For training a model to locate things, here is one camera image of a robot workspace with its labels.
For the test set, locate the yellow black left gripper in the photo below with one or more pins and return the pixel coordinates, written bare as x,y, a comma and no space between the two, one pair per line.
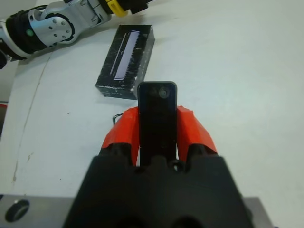
118,7

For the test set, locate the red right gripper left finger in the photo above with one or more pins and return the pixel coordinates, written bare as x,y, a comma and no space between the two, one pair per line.
123,133

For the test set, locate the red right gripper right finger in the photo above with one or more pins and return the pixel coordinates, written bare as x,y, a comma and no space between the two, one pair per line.
192,133

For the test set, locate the black slim camera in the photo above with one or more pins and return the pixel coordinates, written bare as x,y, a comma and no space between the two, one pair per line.
156,118

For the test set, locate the black camera box lid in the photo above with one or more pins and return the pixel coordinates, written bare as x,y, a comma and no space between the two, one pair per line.
133,59

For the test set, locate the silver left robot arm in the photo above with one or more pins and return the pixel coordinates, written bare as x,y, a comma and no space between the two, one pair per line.
54,23

